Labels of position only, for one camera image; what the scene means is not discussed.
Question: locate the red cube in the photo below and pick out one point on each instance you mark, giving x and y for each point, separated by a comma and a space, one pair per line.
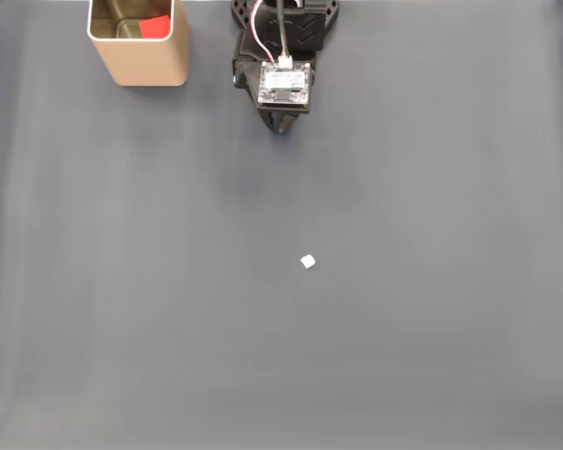
155, 27

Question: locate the beige square tin container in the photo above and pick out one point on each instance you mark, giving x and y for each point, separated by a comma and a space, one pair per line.
145, 61

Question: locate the small white scrap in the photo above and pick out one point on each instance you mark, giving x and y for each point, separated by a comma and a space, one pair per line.
308, 261

